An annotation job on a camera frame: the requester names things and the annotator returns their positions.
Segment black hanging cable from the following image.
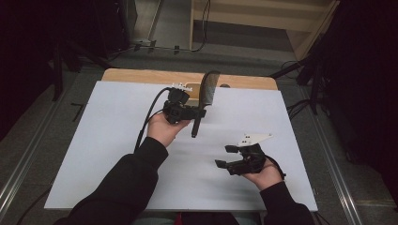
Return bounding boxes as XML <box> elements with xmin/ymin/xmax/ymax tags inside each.
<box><xmin>191</xmin><ymin>0</ymin><xmax>211</xmax><ymax>53</ymax></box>

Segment dark curtain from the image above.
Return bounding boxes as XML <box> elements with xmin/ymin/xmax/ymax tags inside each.
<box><xmin>308</xmin><ymin>0</ymin><xmax>398</xmax><ymax>203</ymax></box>
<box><xmin>0</xmin><ymin>0</ymin><xmax>136</xmax><ymax>140</ymax></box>

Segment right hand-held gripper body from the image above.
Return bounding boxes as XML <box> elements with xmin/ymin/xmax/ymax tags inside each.
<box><xmin>226</xmin><ymin>133</ymin><xmax>273</xmax><ymax>176</ymax></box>

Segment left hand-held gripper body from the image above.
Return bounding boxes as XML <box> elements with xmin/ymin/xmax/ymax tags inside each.
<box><xmin>161</xmin><ymin>82</ymin><xmax>199</xmax><ymax>125</ymax></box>

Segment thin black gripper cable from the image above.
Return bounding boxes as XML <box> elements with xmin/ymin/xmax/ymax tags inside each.
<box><xmin>265</xmin><ymin>154</ymin><xmax>287</xmax><ymax>181</ymax></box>

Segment person's left hand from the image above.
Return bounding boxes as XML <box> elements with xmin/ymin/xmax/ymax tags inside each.
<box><xmin>146</xmin><ymin>111</ymin><xmax>191</xmax><ymax>148</ymax></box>

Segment metal floor rail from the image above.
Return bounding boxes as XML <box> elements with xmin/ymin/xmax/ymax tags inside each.
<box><xmin>0</xmin><ymin>92</ymin><xmax>65</xmax><ymax>218</ymax></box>
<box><xmin>298</xmin><ymin>88</ymin><xmax>364</xmax><ymax>225</ymax></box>

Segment person's right hand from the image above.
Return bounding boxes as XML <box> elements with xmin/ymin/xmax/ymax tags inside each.
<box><xmin>241</xmin><ymin>156</ymin><xmax>284</xmax><ymax>192</ymax></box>

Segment black metal stand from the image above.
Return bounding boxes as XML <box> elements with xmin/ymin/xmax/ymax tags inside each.
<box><xmin>50</xmin><ymin>36</ymin><xmax>115</xmax><ymax>102</ymax></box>

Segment thick black gripper cable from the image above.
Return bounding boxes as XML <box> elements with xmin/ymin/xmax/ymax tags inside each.
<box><xmin>133</xmin><ymin>86</ymin><xmax>173</xmax><ymax>155</ymax></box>

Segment light wooden shelf unit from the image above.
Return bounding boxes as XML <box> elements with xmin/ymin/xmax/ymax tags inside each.
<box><xmin>189</xmin><ymin>0</ymin><xmax>341</xmax><ymax>61</ymax></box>

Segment black floor cables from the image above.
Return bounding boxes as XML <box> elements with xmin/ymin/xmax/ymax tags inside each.
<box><xmin>269</xmin><ymin>60</ymin><xmax>317</xmax><ymax>121</ymax></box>

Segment dark brown comb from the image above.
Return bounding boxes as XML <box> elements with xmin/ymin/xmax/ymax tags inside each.
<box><xmin>191</xmin><ymin>69</ymin><xmax>222</xmax><ymax>139</ymax></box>

